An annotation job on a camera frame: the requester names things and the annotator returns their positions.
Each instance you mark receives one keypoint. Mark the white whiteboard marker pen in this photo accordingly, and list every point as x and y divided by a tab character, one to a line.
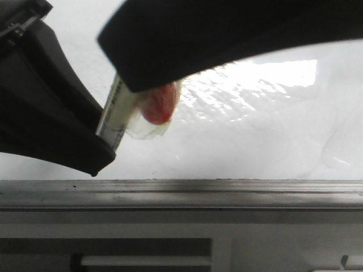
142	115

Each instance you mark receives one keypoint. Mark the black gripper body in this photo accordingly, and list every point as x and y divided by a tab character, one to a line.
17	17

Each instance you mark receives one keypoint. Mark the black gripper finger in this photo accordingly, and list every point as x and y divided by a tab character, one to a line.
151	43
46	112

